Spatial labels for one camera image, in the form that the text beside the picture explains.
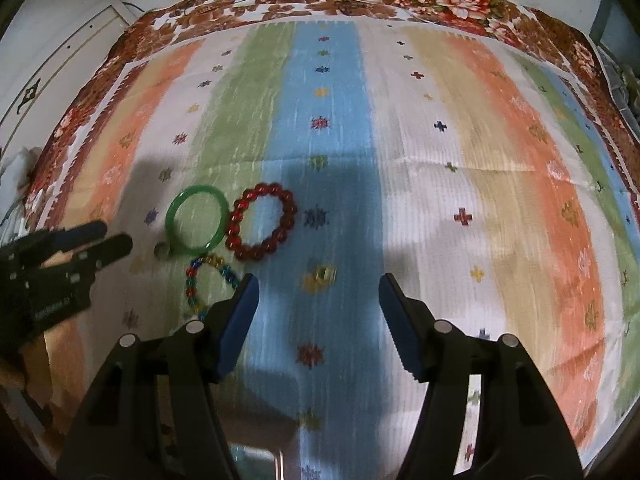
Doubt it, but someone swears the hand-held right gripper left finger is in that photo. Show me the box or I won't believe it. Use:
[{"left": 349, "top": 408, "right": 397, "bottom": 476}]
[{"left": 56, "top": 273, "right": 261, "bottom": 480}]

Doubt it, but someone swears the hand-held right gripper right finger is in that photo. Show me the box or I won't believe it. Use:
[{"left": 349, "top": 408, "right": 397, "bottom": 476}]
[{"left": 378, "top": 273, "right": 585, "bottom": 480}]

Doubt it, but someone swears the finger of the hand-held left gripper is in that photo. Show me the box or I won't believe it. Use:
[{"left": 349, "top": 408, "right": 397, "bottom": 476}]
[
  {"left": 72, "top": 233, "right": 134, "bottom": 276},
  {"left": 47, "top": 220, "right": 109, "bottom": 261}
]

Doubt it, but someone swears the multicoloured bead bracelet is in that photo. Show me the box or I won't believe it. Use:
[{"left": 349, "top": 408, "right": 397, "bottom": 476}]
[{"left": 184, "top": 253, "right": 242, "bottom": 321}]

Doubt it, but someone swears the green jade bangle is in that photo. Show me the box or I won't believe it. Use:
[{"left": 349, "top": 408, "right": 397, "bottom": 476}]
[{"left": 165, "top": 185, "right": 228, "bottom": 256}]

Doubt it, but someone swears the red bead bracelet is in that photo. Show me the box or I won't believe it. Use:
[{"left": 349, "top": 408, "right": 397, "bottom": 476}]
[{"left": 224, "top": 184, "right": 299, "bottom": 263}]

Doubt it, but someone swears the white crumpled cloth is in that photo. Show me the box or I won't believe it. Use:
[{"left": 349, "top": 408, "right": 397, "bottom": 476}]
[{"left": 0, "top": 146, "right": 45, "bottom": 213}]

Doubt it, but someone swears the white panelled door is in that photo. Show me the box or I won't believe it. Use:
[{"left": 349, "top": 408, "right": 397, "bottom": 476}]
[{"left": 0, "top": 2, "right": 137, "bottom": 142}]

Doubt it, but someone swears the striped patterned blanket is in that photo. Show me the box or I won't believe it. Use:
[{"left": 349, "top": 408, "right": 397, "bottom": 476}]
[{"left": 30, "top": 16, "right": 640, "bottom": 480}]

